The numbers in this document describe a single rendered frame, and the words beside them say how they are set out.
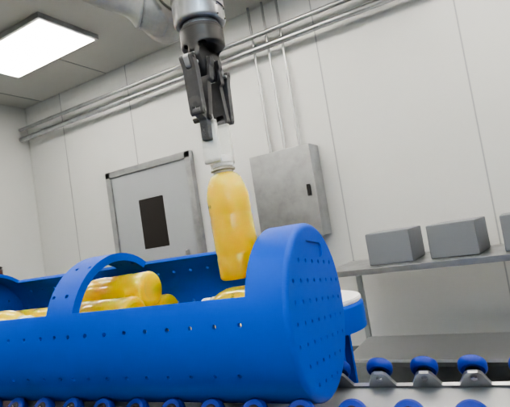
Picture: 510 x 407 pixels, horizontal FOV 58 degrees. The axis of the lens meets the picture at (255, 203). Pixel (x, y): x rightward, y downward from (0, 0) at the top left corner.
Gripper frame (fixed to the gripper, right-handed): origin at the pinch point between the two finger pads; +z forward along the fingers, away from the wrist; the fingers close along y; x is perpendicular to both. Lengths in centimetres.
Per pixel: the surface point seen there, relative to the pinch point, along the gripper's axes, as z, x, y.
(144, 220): -21, 290, 348
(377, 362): 40.7, -17.5, 13.8
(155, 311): 25.5, 10.7, -8.3
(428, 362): 41, -26, 14
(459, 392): 46, -30, 14
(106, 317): 25.9, 20.9, -8.4
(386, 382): 45, -18, 15
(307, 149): -53, 81, 314
